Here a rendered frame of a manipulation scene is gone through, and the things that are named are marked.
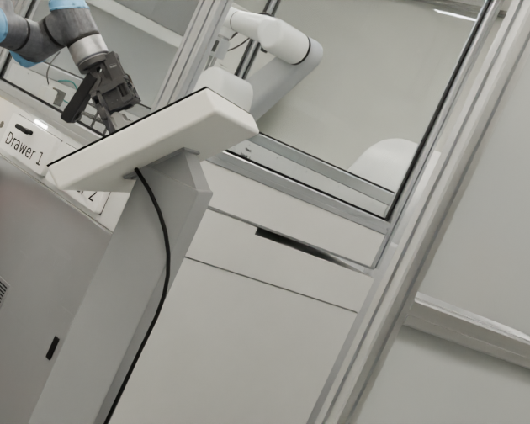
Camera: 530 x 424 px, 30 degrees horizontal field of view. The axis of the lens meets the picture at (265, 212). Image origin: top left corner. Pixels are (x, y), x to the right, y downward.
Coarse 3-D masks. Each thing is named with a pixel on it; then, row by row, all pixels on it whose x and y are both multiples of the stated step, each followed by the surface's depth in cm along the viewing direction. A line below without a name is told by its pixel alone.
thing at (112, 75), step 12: (96, 60) 207; (108, 60) 208; (84, 72) 211; (96, 72) 209; (108, 72) 209; (120, 72) 208; (96, 84) 208; (108, 84) 206; (120, 84) 207; (132, 84) 211; (96, 96) 206; (108, 96) 207; (120, 96) 206; (132, 96) 207; (96, 108) 207; (108, 108) 207; (120, 108) 212
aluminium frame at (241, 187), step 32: (32, 0) 311; (224, 0) 241; (192, 32) 244; (480, 32) 299; (0, 64) 312; (192, 64) 241; (0, 96) 305; (32, 96) 294; (160, 96) 246; (448, 96) 301; (64, 128) 273; (224, 160) 257; (416, 160) 303; (224, 192) 260; (256, 192) 267; (288, 192) 273; (320, 192) 283; (288, 224) 278; (320, 224) 285; (352, 224) 293; (384, 224) 301; (352, 256) 298
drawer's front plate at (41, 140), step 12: (12, 120) 292; (24, 120) 287; (12, 132) 290; (36, 132) 280; (48, 132) 279; (0, 144) 293; (24, 144) 283; (36, 144) 278; (48, 144) 274; (24, 156) 281; (36, 156) 276; (48, 156) 272; (36, 168) 275; (48, 168) 273
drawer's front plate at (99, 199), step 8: (64, 144) 268; (56, 152) 270; (64, 152) 267; (48, 176) 269; (72, 192) 259; (80, 192) 256; (88, 192) 253; (104, 192) 249; (80, 200) 255; (88, 200) 252; (96, 200) 250; (104, 200) 250; (88, 208) 251; (96, 208) 249
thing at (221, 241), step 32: (0, 128) 300; (64, 192) 265; (224, 224) 264; (192, 256) 261; (224, 256) 267; (256, 256) 274; (288, 256) 281; (320, 256) 298; (288, 288) 286; (320, 288) 294; (352, 288) 302
